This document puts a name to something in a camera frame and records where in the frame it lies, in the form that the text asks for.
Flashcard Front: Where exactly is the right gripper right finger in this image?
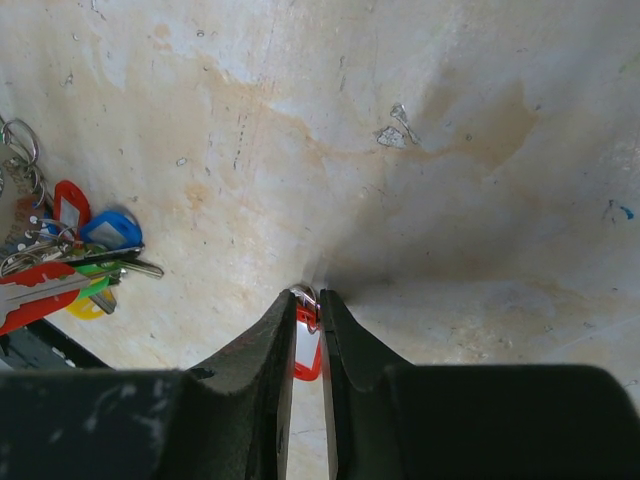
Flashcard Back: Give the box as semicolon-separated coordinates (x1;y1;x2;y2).
320;289;408;479

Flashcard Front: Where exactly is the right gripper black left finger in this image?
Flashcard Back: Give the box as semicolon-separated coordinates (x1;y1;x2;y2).
153;290;297;479

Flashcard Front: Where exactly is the bunch of tagged keys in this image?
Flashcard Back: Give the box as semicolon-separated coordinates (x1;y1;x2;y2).
1;180;164;335

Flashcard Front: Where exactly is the large metal keyring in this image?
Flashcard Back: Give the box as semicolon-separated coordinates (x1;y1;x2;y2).
0;117;51;261

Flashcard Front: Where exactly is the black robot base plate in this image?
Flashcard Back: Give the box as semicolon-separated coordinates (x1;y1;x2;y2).
1;319;109;370

